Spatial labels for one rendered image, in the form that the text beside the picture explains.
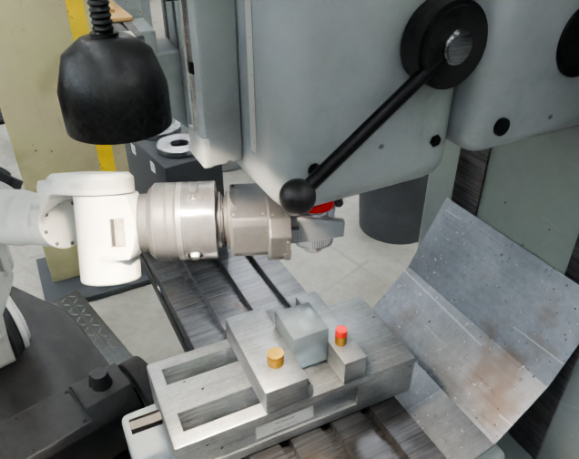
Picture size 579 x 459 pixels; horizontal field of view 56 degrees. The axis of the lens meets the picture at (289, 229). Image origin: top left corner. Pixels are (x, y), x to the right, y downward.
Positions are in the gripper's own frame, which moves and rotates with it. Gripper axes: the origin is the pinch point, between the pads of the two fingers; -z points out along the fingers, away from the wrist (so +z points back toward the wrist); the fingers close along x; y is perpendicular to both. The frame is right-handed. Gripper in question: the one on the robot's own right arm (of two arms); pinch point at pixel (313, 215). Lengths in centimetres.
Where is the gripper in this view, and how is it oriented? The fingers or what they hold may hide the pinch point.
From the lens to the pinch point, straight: 62.4
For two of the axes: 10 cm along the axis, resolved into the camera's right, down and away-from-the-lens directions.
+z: -9.9, 0.5, -0.9
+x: -1.0, -5.5, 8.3
